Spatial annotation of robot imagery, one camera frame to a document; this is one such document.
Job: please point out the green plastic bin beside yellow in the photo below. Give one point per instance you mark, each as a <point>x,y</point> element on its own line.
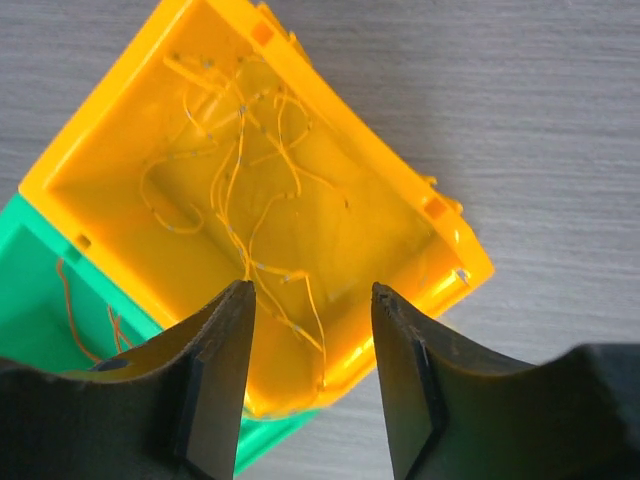
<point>60,313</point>

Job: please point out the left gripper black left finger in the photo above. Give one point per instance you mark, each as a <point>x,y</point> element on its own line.
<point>169,408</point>

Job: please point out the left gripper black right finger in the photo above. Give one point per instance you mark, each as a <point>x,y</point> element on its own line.
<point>455,409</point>

